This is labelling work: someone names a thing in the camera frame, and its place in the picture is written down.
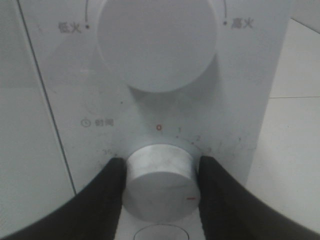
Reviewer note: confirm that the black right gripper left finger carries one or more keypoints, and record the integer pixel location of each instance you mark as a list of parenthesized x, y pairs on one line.
[(93, 214)]

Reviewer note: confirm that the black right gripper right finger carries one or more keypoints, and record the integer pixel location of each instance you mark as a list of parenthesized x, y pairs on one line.
[(230, 212)]

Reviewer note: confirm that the round white door button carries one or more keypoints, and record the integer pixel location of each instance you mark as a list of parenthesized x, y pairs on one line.
[(161, 232)]

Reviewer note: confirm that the white microwave door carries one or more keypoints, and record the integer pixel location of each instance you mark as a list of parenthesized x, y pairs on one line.
[(34, 179)]

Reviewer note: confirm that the white timer knob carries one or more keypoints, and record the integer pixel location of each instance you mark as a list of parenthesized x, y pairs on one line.
[(161, 184)]

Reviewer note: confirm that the white microwave oven body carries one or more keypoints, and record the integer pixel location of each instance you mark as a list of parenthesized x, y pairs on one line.
[(98, 117)]

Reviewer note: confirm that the upper white power knob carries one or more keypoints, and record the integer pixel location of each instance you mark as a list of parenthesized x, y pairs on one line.
[(157, 45)]

